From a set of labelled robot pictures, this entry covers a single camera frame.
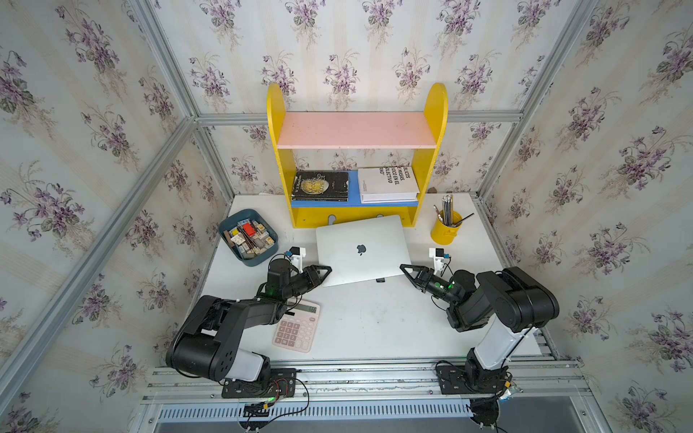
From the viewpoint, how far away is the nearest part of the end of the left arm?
2.49 ft

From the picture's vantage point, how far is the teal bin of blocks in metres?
0.98

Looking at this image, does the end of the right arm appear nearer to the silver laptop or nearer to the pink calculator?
the silver laptop

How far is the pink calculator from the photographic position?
31.9 inches

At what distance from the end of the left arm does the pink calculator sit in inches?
2.4

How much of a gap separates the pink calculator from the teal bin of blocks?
0.24 m

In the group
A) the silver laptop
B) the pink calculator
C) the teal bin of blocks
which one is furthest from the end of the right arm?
the teal bin of blocks

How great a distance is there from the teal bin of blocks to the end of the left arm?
24cm

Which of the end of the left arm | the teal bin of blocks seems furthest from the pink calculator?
the teal bin of blocks
